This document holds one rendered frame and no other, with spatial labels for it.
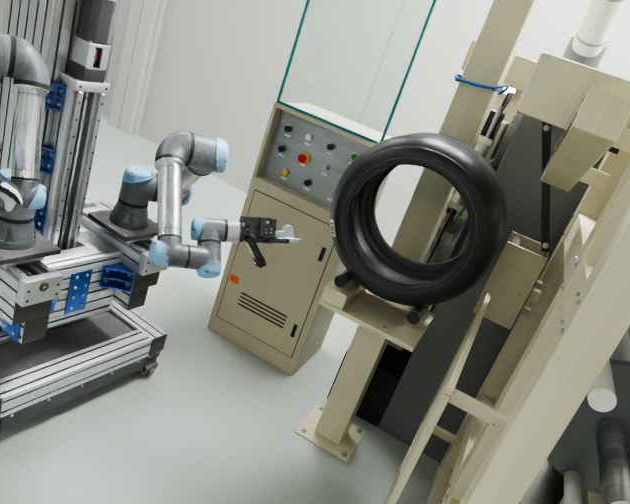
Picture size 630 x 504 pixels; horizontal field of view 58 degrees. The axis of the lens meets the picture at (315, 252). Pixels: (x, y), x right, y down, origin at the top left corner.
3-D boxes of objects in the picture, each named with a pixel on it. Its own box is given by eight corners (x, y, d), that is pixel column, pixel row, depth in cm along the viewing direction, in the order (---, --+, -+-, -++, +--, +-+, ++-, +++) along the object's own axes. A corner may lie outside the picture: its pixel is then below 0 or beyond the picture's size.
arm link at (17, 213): (37, 222, 185) (43, 183, 180) (-10, 218, 177) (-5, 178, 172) (32, 206, 193) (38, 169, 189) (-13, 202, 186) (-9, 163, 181)
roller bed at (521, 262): (479, 296, 231) (512, 230, 220) (514, 312, 227) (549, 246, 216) (472, 311, 214) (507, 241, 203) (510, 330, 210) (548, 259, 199)
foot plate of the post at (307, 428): (317, 404, 283) (318, 401, 282) (365, 432, 276) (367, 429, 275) (294, 432, 259) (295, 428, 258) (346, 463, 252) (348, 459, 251)
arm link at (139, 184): (116, 190, 229) (123, 159, 224) (150, 196, 236) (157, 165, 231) (119, 202, 220) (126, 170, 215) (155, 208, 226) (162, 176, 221)
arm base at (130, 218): (101, 215, 227) (105, 192, 224) (131, 211, 240) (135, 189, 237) (126, 232, 221) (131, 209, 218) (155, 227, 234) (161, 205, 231)
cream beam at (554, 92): (527, 109, 196) (547, 65, 190) (601, 136, 189) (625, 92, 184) (512, 110, 142) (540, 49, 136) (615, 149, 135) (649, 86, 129)
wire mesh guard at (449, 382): (420, 424, 244) (490, 283, 218) (424, 426, 243) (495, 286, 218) (349, 579, 164) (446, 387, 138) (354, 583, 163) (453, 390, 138)
